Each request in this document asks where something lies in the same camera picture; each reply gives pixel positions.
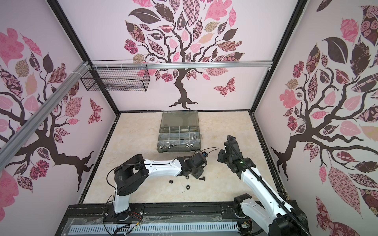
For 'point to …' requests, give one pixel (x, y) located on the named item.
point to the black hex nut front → (188, 186)
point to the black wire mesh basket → (118, 75)
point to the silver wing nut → (160, 146)
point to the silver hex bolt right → (195, 136)
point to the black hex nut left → (171, 181)
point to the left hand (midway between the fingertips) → (198, 171)
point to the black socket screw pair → (202, 178)
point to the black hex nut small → (187, 177)
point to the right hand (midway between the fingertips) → (222, 151)
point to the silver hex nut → (173, 145)
